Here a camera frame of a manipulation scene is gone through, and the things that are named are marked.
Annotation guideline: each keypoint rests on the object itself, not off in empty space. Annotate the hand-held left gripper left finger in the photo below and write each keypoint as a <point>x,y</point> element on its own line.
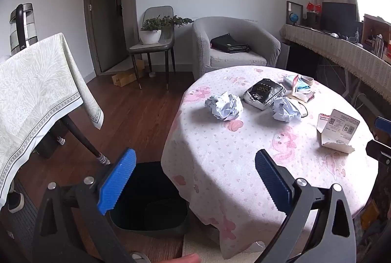
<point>117,180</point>

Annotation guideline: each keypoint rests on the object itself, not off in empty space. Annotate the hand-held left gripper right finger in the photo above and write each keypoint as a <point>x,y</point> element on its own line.
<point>272,180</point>

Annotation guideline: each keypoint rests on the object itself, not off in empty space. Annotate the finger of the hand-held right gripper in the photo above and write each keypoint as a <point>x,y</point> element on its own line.
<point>384,124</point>
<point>380,151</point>

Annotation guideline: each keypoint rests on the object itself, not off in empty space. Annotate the black trash bin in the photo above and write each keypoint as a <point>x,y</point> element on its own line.
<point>146,189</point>

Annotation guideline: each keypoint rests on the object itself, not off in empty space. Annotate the torn white cardboard box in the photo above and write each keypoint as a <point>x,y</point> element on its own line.
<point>339,128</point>

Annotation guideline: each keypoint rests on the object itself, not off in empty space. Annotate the white paper ball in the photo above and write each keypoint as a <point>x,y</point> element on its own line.
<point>224,105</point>
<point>285,110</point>

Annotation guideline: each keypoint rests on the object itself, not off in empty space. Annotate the black tissue packet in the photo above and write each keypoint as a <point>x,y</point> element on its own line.
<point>262,93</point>

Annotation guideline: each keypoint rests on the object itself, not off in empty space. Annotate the small red white carton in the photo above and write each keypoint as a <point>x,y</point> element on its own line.
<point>301,96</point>

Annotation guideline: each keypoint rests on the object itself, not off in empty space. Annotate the person's left hand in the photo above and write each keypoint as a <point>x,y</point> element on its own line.
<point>183,259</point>

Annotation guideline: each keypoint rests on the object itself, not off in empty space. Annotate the round table pink cloth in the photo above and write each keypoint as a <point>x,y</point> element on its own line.
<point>232,153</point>

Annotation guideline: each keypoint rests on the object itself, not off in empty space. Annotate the dark wooden table leg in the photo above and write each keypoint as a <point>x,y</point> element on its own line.
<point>82,137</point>

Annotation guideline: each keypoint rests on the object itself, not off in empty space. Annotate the blue plastic packet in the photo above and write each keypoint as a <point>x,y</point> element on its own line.
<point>304,86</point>

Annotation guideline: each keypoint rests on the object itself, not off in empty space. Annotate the side desk with fringe cloth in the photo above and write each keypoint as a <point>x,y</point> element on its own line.
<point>336,49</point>

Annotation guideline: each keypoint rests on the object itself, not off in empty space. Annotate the open brown cardboard box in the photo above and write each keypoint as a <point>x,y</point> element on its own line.
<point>374,27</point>

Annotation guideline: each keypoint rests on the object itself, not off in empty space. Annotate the white plastic packet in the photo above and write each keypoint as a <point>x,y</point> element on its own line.
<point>288,81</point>

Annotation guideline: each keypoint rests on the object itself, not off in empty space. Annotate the beige floor mat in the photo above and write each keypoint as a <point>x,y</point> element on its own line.
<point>198,250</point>

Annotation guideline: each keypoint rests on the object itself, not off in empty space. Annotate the flat cardboard box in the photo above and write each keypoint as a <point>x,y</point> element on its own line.
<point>123,79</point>

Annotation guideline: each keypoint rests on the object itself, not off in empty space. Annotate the dark shoe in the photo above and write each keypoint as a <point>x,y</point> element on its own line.
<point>16,202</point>

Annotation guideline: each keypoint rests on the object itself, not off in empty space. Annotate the black monitor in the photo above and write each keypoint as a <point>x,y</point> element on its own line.
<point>339,16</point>

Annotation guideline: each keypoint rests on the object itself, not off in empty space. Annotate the dark speaker box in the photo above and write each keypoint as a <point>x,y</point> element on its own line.
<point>313,20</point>

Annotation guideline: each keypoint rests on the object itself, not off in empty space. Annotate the grey dining chair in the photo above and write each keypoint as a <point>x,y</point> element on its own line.
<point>151,48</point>

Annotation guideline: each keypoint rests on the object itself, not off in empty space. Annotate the small red flags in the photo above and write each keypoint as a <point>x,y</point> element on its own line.
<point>314,7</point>

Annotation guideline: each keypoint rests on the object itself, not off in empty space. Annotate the small blue globe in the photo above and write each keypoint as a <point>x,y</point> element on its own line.
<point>294,17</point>

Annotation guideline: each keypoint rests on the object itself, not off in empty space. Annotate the black bag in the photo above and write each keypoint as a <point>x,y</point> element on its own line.
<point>227,42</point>

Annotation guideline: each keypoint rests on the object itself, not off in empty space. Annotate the potted plant in white pot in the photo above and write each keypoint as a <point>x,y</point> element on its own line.
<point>150,36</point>

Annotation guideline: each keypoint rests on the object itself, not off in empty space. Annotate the grey armchair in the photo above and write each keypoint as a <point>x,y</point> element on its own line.
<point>201,46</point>

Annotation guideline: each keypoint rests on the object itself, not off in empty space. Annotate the grey door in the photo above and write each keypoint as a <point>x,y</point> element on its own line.
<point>107,24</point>

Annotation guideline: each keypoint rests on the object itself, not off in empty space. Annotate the glass electric kettle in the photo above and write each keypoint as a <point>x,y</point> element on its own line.
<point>27,30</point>

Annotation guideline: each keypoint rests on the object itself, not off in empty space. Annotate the dark picture frame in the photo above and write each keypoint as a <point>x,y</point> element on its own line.
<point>294,7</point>

